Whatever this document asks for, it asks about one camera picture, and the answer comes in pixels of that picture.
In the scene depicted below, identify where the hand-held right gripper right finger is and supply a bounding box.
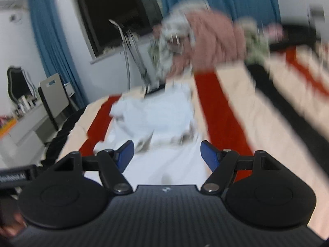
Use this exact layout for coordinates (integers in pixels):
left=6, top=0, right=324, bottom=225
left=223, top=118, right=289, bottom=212
left=200, top=140, right=281, bottom=196

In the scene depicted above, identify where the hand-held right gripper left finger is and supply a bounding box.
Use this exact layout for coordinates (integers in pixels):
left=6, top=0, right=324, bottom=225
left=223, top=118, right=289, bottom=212
left=54, top=140, right=134, bottom=195

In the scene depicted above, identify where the person's left hand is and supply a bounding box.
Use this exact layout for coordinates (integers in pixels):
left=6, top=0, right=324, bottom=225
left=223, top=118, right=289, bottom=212
left=0, top=210, right=26, bottom=238

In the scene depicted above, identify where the white desk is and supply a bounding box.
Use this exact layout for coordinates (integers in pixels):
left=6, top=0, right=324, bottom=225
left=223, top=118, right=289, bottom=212
left=0, top=100, right=60, bottom=169

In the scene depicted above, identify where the black cloth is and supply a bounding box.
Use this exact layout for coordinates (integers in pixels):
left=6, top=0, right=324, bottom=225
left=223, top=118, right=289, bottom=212
left=42, top=110, right=86, bottom=168

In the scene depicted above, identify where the cream red black striped blanket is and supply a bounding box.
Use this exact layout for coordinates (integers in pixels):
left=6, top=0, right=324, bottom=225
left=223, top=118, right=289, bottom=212
left=55, top=42, right=329, bottom=241

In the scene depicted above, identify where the row of bottles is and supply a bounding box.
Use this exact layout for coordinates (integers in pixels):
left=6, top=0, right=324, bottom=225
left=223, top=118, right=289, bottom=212
left=14, top=95, right=38, bottom=117

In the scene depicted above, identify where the grey chair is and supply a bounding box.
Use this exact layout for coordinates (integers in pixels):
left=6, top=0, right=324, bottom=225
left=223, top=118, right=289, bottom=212
left=37, top=73, right=78, bottom=132

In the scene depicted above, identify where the metal drying rack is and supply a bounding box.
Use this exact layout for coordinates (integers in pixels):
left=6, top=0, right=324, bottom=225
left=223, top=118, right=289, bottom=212
left=108, top=19, right=160, bottom=94

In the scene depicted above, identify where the pink garment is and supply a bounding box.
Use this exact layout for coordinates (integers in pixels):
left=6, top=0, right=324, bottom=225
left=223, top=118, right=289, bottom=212
left=170, top=10, right=248, bottom=79

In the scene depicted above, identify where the white floral garment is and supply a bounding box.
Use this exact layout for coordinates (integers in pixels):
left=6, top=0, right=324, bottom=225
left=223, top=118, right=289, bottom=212
left=147, top=0, right=197, bottom=81

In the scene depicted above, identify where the green floral cloth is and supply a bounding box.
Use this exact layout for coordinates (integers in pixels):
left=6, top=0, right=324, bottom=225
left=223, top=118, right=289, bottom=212
left=238, top=17, right=271, bottom=65

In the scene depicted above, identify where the dark window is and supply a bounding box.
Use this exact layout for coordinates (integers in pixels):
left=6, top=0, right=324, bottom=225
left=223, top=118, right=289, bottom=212
left=73, top=0, right=165, bottom=58

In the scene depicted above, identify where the black bed frame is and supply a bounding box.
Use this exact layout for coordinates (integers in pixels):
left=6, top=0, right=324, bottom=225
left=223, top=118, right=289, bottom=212
left=269, top=23, right=329, bottom=52

